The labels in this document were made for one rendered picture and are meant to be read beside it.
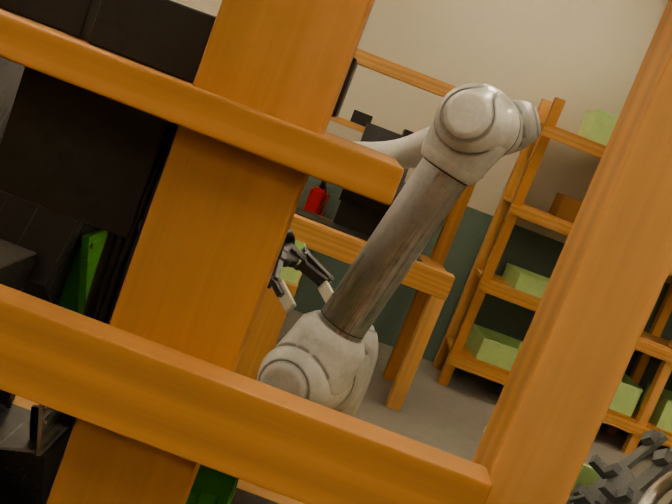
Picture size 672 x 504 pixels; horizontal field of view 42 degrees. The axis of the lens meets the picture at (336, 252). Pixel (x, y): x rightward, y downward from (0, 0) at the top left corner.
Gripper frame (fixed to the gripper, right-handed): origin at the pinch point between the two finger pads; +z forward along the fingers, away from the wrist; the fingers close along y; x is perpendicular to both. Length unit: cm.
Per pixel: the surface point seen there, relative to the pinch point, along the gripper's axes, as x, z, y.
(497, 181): 127, -218, 448
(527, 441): -56, 60, -51
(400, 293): 232, -189, 414
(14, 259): -20, 8, -78
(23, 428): 19, 12, -60
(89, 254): -17, 4, -64
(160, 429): -36, 43, -79
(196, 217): -51, 27, -77
